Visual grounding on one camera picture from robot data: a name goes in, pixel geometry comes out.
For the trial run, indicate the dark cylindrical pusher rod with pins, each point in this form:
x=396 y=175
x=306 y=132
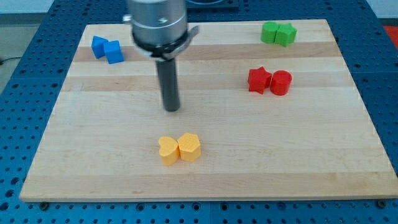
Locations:
x=168 y=82

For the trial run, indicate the blue cube block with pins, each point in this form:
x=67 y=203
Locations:
x=113 y=52

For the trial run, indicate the blue triangle block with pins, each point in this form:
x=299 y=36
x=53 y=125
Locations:
x=97 y=46

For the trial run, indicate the yellow hexagon block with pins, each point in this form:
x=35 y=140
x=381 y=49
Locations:
x=190 y=147

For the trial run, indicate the yellow heart block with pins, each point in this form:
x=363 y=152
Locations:
x=168 y=150

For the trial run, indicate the red star block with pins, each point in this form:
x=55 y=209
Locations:
x=258 y=80

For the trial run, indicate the green cylinder block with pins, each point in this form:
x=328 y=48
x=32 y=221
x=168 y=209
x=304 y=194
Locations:
x=268 y=33

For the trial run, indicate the light wooden board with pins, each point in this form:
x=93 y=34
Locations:
x=317 y=142

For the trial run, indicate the red cylinder block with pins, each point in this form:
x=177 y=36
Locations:
x=280 y=82

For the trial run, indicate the green star block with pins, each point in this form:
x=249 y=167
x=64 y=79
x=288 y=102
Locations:
x=285 y=34

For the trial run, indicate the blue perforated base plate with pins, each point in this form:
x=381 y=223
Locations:
x=30 y=94

